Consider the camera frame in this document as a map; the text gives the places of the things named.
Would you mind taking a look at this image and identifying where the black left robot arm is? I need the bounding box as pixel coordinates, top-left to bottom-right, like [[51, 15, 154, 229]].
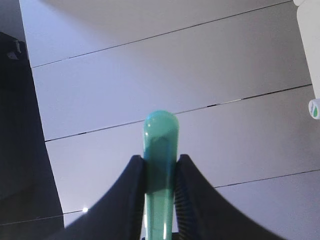
[[0, 0, 64, 240]]

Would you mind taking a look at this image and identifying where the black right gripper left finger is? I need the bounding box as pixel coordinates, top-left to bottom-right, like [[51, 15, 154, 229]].
[[49, 155, 146, 240]]

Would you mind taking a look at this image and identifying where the teal white utility knife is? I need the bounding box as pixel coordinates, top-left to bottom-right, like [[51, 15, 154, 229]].
[[143, 110, 179, 240]]

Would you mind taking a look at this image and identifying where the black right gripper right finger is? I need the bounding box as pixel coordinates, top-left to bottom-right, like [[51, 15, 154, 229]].
[[172, 154, 281, 240]]

